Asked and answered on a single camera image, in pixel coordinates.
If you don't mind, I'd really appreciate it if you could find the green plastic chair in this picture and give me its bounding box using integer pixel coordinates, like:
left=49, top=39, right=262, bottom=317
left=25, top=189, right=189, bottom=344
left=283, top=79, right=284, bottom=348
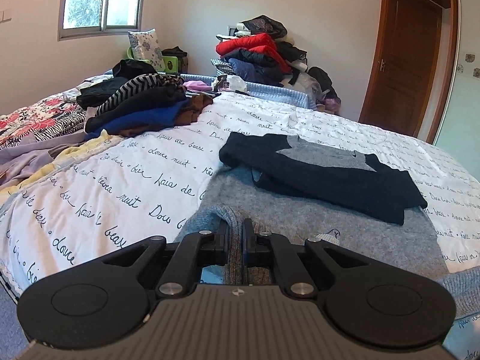
left=126, top=47, right=181, bottom=73

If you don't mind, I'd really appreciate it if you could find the red puffer jacket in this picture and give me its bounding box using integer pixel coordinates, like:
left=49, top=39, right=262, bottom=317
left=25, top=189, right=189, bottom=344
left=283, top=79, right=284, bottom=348
left=216, top=33, right=291, bottom=74

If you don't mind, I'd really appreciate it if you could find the pink purple garment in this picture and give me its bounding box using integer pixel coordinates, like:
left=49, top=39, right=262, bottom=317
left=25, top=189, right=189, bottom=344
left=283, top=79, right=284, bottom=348
left=183, top=80, right=212, bottom=92

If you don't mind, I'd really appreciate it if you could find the wall light switch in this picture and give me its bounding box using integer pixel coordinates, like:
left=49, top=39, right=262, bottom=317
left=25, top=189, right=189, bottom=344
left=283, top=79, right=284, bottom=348
left=0, top=8, right=11, bottom=23

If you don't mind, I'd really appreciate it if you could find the frosted glass wardrobe door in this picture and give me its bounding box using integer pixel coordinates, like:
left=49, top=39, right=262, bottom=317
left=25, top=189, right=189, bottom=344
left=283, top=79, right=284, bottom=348
left=435, top=0, right=479, bottom=178

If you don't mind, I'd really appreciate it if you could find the white script-print quilt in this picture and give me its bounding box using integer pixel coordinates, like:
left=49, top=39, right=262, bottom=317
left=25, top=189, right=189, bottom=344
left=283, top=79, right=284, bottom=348
left=1, top=94, right=479, bottom=359

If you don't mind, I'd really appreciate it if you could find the folded dark clothes stack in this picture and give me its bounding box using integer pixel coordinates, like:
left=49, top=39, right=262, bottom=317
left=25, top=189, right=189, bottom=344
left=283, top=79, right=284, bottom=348
left=76, top=59, right=218, bottom=139

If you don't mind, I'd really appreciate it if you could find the yellow garment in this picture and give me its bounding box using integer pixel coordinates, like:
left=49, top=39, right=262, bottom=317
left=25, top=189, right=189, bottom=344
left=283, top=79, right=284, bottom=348
left=1, top=130, right=123, bottom=205

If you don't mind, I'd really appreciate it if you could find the grey navy knit sweater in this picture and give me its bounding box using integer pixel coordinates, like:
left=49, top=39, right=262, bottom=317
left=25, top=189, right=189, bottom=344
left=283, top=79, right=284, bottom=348
left=181, top=133, right=479, bottom=318

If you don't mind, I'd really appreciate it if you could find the light blue quilted blanket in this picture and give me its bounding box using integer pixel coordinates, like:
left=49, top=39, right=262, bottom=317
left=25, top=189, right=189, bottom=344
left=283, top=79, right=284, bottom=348
left=104, top=68, right=318, bottom=111

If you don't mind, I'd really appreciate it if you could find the brown wooden door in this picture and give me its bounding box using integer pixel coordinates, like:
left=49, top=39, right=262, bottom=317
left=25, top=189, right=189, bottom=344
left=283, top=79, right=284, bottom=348
left=359, top=0, right=443, bottom=137

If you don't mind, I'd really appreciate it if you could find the sliding glass window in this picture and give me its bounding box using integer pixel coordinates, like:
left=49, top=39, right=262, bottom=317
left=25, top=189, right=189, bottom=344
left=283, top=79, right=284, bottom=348
left=58, top=0, right=143, bottom=41

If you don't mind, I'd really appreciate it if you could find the lavender garment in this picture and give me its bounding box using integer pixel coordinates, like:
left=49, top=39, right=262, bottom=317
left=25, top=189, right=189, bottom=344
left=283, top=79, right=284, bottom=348
left=1, top=130, right=90, bottom=185

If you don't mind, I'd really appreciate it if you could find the floral red bedsheet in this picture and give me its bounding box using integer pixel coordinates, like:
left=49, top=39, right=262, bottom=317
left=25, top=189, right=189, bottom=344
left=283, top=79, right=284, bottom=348
left=0, top=94, right=86, bottom=149

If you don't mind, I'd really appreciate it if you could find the white plastic bag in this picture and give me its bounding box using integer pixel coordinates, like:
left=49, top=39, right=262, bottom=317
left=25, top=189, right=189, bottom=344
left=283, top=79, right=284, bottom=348
left=211, top=75, right=247, bottom=94

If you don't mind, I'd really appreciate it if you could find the floral white pillow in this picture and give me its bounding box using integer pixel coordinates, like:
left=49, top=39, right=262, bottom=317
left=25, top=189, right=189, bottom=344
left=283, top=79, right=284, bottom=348
left=128, top=28, right=165, bottom=72

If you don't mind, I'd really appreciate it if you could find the dark clothes heap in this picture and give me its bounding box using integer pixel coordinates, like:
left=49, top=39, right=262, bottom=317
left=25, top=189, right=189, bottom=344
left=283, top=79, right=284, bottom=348
left=211, top=15, right=342, bottom=115

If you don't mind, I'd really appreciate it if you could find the black bag on chair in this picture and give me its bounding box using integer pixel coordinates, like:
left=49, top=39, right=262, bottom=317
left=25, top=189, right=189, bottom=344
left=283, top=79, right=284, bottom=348
left=162, top=46, right=189, bottom=74

